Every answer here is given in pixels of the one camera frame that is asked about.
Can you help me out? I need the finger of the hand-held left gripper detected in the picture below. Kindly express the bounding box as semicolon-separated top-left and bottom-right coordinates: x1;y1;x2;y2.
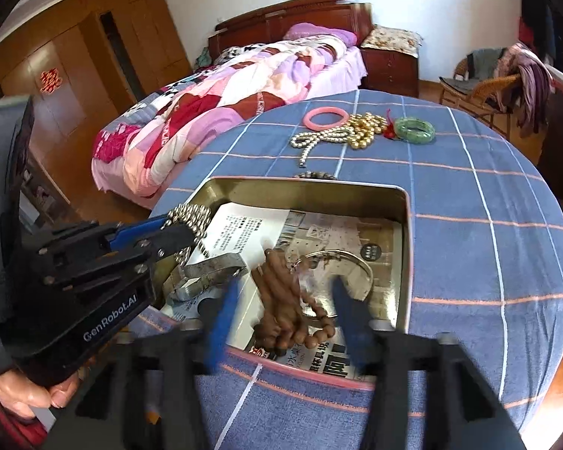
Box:
101;216;174;251
122;226;200;270

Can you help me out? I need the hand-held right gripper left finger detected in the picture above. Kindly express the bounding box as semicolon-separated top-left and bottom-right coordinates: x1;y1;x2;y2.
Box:
42;276;245;450

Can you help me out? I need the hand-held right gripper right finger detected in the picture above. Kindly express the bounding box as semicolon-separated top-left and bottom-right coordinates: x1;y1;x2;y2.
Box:
331;274;528;450

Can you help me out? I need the silver bead necklace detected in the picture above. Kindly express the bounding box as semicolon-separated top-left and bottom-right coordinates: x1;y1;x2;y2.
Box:
289;124;357;168
162;202;213;268

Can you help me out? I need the pink tin box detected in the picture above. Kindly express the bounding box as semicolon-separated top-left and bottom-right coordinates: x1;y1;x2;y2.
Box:
138;175;414;392

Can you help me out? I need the pink bangle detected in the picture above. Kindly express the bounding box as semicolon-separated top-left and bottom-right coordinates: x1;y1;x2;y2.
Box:
303;108;347;131

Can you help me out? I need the gold bead necklace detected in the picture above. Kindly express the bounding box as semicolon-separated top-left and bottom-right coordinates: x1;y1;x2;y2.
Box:
340;112;390;151

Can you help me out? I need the red tassel knot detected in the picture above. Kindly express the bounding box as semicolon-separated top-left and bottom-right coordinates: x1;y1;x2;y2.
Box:
381;109;400;140

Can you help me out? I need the green jade bangle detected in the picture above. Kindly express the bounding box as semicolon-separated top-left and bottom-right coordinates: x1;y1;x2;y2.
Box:
394;118;436;143

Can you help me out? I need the person's left hand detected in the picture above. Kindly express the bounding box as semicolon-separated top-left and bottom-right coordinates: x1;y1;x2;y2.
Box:
0;356;97;420

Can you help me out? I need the silver bangle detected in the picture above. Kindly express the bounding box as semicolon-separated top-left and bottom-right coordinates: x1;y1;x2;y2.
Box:
295;249;373;320

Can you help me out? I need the patchwork quilt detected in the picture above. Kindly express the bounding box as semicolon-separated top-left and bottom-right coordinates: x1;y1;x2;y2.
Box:
94;40;352;198

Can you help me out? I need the dark red clothing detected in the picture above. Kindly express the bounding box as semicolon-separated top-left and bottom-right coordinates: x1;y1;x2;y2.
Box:
0;384;52;450

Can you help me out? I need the red paper decoration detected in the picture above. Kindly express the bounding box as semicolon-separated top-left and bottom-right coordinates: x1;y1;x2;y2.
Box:
40;69;62;95

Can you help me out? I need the wooden wardrobe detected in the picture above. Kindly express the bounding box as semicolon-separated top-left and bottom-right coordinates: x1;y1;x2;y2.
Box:
0;0;193;226

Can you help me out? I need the wooden bed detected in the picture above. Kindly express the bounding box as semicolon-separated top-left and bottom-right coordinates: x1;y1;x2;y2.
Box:
91;0;373;212

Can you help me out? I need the purple pillow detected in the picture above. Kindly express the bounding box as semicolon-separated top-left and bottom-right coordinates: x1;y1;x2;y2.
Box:
283;22;358;47

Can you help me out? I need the wooden nightstand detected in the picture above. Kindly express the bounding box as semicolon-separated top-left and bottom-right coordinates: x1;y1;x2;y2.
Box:
360;44;420;99

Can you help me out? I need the dark wooden desk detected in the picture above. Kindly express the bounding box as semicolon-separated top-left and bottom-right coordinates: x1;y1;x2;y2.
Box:
537;75;563;195

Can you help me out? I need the wicker chair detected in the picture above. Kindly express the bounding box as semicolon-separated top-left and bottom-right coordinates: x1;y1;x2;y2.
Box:
438;49;521;125

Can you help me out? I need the floral cushion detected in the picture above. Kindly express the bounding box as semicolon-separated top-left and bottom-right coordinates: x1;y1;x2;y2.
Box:
360;24;423;53

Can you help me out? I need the grey garment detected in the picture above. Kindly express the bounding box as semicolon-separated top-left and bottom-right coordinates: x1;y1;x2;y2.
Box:
467;48;507;80

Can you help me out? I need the purple garment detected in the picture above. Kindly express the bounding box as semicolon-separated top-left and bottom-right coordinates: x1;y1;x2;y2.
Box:
495;42;554;137

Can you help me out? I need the black hanging coat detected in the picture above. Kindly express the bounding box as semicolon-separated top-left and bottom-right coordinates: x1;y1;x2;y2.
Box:
518;0;563;76

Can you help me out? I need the brown wooden bead bracelet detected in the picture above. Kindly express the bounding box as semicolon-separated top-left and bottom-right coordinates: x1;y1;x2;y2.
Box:
251;248;336;352

